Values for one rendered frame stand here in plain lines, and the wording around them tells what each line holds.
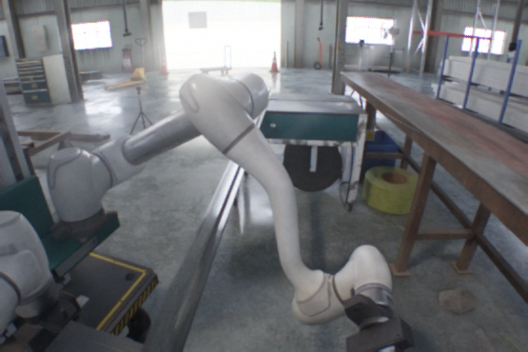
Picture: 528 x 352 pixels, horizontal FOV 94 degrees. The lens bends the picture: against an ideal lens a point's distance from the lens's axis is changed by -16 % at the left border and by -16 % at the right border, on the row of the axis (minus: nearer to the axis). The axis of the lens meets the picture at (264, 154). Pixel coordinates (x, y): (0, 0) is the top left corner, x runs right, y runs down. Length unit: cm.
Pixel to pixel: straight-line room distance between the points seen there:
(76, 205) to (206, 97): 61
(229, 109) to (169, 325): 42
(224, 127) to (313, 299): 47
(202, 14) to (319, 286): 1123
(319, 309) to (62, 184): 83
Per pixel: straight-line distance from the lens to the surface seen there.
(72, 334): 62
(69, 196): 104
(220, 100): 62
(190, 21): 1170
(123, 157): 108
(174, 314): 55
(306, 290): 79
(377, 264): 76
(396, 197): 219
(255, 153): 62
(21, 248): 61
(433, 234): 169
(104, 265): 139
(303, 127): 187
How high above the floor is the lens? 119
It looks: 23 degrees down
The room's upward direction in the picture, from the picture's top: straight up
